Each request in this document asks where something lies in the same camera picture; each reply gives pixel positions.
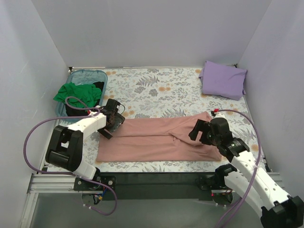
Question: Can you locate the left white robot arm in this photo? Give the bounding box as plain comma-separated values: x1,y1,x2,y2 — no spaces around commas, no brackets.
46,99,125,190

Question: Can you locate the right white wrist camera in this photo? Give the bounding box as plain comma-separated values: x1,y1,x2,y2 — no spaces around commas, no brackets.
211,109,226,119

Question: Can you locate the teal plastic basket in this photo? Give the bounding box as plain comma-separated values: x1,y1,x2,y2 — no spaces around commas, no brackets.
56,69,108,116

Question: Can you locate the black t shirt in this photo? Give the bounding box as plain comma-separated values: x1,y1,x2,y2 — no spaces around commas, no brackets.
64,81,105,117

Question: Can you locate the floral table mat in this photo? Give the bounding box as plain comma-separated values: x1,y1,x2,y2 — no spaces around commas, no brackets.
83,68,258,172

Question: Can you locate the folded purple t shirt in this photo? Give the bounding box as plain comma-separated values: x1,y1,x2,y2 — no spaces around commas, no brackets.
199,61,247,100

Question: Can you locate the green t shirt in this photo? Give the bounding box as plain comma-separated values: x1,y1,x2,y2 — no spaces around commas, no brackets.
53,83,102,108

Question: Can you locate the pink t shirt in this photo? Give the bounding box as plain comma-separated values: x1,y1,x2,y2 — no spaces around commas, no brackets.
96,112,222,162

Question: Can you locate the aluminium frame rail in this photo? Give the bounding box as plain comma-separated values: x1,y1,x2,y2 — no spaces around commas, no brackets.
19,172,297,228

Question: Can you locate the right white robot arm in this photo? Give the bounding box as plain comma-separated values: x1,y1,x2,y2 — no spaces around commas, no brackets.
189,117,304,228

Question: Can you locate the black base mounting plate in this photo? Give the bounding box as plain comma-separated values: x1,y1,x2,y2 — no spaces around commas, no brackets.
73,172,238,201

